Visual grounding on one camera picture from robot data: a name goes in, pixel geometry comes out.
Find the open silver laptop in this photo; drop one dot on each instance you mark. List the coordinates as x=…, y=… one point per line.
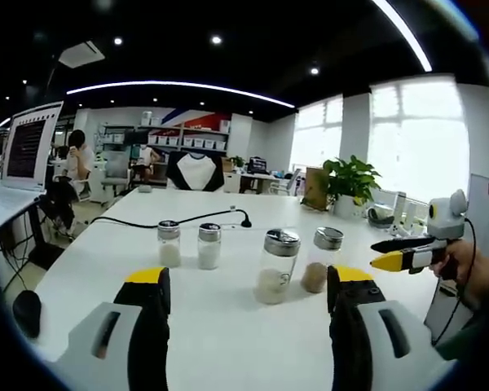
x=28, y=146

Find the dark green garment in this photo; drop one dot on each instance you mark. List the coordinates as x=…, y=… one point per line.
x=464, y=338

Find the black and white shirt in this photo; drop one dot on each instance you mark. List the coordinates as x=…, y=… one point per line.
x=193, y=173

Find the small grey pouch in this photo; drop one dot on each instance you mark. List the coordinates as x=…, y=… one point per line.
x=144, y=188

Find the ceiling air conditioner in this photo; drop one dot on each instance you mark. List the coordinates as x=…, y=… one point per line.
x=81, y=54

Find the round ceiling spotlights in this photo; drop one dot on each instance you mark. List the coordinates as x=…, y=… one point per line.
x=216, y=39

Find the black mouse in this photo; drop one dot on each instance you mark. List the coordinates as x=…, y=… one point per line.
x=26, y=313

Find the white handheld controller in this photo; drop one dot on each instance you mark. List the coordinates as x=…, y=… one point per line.
x=399, y=230

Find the grey office chair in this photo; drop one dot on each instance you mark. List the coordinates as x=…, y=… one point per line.
x=116, y=171

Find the brown cardboard box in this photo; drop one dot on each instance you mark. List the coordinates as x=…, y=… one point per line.
x=227, y=164

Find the metal storage shelf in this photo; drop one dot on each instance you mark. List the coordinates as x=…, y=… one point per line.
x=181, y=134

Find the row of white storage bins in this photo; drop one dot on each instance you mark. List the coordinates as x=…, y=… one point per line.
x=199, y=142

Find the small seasoning bottle white contents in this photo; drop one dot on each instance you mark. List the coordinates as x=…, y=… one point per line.
x=209, y=252

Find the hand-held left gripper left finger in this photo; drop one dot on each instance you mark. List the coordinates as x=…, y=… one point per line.
x=146, y=346

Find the person's right hand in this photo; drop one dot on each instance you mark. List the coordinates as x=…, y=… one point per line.
x=456, y=264

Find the long ceiling light strip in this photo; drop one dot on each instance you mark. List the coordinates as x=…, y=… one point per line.
x=179, y=83
x=411, y=36

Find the small seasoning bottle cream contents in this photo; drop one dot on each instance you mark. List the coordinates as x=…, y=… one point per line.
x=169, y=252

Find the black laptop stand desk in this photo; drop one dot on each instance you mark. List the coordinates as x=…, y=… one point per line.
x=34, y=232

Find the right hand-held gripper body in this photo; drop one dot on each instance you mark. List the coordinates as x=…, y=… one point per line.
x=446, y=220

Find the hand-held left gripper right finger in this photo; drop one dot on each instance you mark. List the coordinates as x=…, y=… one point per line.
x=350, y=346

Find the grey headset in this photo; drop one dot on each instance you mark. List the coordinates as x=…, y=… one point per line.
x=381, y=218

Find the tall seasoning bottle white grains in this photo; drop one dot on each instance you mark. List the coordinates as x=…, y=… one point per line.
x=275, y=277

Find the large bright window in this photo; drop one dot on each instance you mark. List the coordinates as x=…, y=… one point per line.
x=318, y=134
x=419, y=138

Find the tall seasoning bottle brown contents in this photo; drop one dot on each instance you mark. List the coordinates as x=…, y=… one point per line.
x=315, y=277

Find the computer monitor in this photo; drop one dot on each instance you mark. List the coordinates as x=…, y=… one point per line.
x=257, y=165

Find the white upright box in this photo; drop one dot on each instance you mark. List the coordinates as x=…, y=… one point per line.
x=411, y=213

